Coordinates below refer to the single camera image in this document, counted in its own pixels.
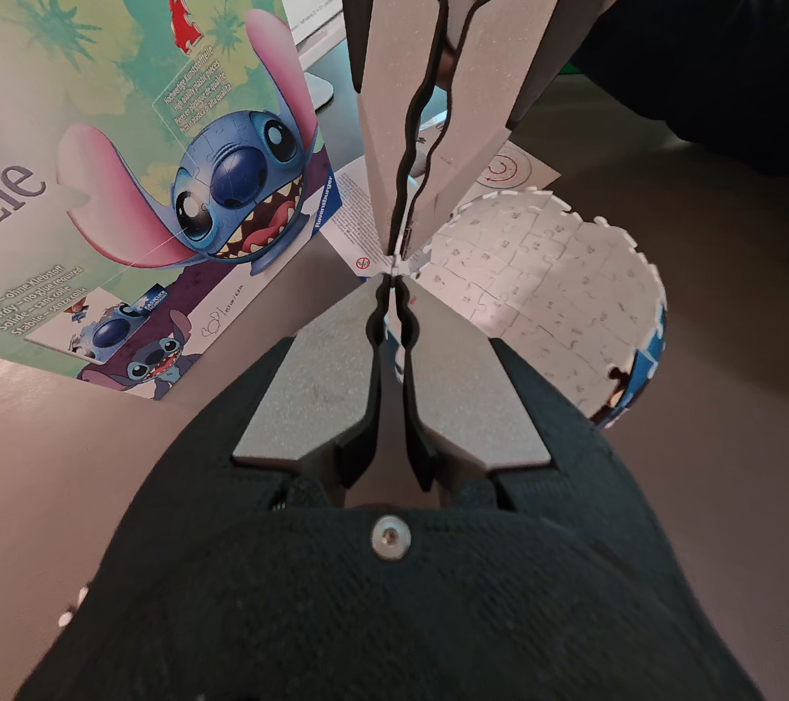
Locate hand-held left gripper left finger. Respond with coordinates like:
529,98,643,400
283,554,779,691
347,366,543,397
232,274,383,509

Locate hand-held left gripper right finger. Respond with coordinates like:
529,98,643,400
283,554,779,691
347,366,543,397
398,274,554,491

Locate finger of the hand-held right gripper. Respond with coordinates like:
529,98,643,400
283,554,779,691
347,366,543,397
401,0,565,259
356,0,448,254

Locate partly built puzzle ball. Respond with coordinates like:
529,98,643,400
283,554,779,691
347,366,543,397
385,189,668,429

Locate white puzzle piece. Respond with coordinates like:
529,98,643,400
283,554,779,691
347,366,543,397
388,217,415,278

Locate puzzle pieces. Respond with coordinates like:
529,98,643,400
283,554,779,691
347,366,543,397
57,585,91,629

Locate person's right forearm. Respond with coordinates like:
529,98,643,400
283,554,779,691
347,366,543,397
570,0,789,178

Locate colourful cardboard puzzle box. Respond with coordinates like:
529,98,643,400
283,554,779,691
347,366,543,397
0,0,337,403

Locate white paper leaflet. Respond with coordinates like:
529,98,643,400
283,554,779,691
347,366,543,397
321,124,562,282

